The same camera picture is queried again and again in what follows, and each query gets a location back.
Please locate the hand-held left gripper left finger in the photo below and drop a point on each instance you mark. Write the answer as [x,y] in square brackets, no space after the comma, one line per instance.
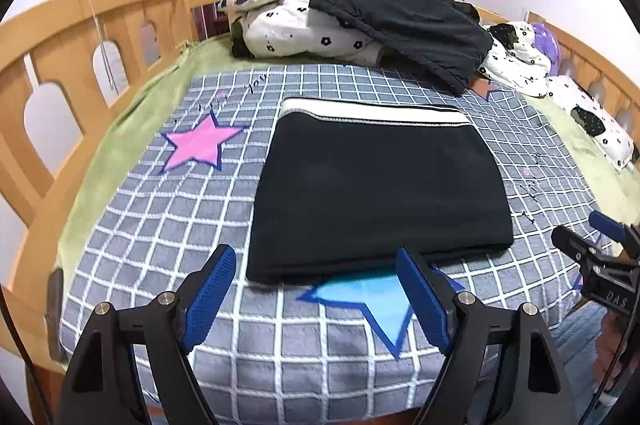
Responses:
[210,300]

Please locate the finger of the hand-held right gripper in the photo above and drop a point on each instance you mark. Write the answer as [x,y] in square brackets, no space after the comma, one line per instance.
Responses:
[575,242]
[607,225]

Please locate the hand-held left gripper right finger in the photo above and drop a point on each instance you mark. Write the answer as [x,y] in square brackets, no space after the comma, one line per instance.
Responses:
[425,300]

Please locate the black pants with white stripe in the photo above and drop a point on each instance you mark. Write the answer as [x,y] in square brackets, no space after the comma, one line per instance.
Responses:
[375,185]

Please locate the person's jeans leg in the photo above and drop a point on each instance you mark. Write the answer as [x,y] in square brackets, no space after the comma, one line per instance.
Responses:
[580,340]

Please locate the grey checked star bed sheet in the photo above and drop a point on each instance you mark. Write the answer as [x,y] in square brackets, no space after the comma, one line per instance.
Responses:
[165,230]

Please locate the white floral pillow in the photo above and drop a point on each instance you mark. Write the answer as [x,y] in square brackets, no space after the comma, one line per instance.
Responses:
[595,115]

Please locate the green fleece blanket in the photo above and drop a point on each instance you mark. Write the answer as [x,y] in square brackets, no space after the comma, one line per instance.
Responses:
[115,140]

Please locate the purple cloth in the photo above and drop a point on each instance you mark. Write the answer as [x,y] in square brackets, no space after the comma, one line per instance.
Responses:
[542,37]

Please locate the dark quilted jacket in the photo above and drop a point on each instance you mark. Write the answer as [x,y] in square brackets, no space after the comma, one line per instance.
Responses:
[400,20]

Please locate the white floral quilt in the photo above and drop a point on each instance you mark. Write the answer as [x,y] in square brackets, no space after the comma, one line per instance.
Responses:
[300,30]

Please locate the wooden bed frame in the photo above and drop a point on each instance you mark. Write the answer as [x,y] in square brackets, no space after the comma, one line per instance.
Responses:
[55,55]

